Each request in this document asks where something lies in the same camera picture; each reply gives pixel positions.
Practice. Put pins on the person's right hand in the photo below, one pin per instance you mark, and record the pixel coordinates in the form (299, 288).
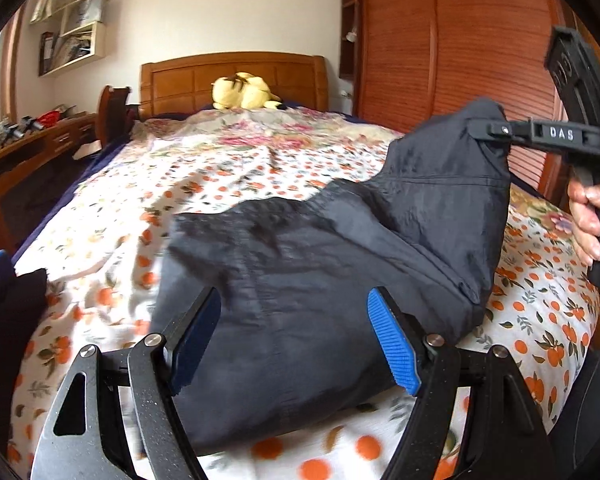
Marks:
(582, 215)

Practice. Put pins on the pile of desk clutter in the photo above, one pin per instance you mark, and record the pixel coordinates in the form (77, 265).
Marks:
(35, 122)

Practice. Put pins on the wall shelf with books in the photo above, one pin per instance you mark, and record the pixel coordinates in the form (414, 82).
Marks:
(80, 40)

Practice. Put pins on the folded black cloth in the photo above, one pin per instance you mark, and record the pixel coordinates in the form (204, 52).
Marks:
(10, 320)

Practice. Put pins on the wooden slatted wardrobe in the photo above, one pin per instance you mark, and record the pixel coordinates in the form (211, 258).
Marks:
(430, 35)

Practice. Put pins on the yellow plush toy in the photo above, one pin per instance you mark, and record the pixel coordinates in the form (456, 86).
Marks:
(240, 92)

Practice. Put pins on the floral bed sheet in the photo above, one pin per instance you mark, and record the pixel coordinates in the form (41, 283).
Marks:
(230, 160)

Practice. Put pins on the black jacket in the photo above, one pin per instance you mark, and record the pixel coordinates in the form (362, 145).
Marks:
(305, 270)

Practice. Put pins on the wooden desk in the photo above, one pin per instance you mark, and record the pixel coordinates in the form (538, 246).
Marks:
(30, 155)

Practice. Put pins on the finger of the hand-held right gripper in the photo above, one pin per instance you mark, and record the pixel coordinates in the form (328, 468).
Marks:
(505, 131)

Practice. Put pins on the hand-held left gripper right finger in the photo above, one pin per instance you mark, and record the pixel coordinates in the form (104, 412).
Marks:
(395, 345)

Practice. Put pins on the wooden bed headboard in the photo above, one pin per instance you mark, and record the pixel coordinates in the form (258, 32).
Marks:
(180, 80)

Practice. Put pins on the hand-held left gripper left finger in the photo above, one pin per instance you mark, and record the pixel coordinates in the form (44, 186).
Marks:
(195, 340)

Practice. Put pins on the person's dark clothing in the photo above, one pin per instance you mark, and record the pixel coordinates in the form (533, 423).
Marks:
(590, 420)

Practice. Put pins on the wooden chair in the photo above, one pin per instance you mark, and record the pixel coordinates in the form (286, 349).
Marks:
(111, 110)

